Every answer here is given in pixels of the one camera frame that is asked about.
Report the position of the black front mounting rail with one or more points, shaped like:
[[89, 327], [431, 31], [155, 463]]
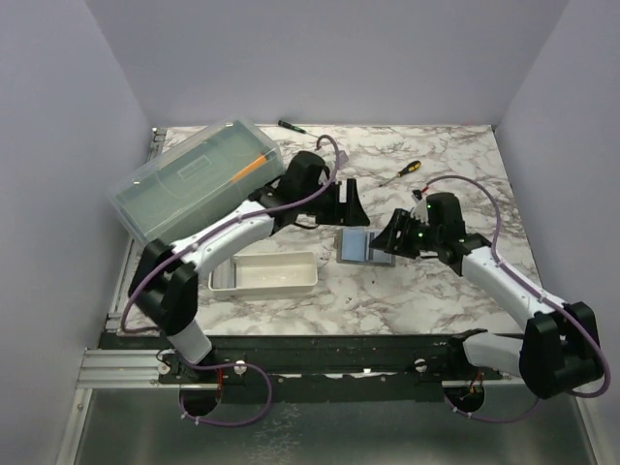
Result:
[[314, 369]]

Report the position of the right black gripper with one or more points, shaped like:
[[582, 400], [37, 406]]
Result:
[[387, 240]]

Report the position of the blue credit card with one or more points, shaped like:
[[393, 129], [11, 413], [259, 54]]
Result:
[[353, 246]]

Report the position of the orange pencil in toolbox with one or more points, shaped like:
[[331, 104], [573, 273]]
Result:
[[261, 160]]

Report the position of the grey card holder wallet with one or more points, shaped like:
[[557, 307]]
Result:
[[375, 257]]

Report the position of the white rectangular tray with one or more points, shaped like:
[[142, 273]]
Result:
[[270, 274]]

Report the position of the grey cards stack in tray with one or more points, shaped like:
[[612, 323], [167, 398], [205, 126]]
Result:
[[223, 277]]

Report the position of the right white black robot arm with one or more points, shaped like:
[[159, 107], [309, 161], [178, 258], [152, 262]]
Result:
[[557, 351]]

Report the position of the translucent green plastic toolbox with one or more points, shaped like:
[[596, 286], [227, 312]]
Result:
[[188, 187]]

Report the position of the small green black screwdriver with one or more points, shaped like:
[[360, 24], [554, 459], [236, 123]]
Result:
[[293, 128]]

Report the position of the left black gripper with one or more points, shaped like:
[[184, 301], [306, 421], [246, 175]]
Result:
[[352, 213]]

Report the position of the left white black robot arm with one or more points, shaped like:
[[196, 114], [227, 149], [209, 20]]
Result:
[[166, 283]]

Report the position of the yellow black handle screwdriver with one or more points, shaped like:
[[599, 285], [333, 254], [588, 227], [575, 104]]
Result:
[[410, 168]]

